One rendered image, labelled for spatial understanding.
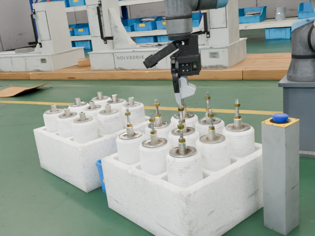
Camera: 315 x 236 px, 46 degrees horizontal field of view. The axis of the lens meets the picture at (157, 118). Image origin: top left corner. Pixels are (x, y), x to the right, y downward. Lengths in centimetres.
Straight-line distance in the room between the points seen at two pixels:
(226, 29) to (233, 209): 225
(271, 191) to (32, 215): 78
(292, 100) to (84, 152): 82
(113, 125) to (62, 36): 296
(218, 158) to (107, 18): 290
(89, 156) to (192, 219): 54
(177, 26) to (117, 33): 275
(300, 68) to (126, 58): 230
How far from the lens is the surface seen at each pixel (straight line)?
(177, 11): 105
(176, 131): 116
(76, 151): 137
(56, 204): 139
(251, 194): 116
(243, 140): 113
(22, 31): 878
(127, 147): 114
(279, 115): 100
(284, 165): 101
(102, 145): 140
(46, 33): 425
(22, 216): 138
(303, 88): 151
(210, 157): 105
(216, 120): 123
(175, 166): 97
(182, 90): 109
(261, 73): 300
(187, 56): 107
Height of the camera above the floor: 63
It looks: 17 degrees down
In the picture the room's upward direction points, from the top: 6 degrees counter-clockwise
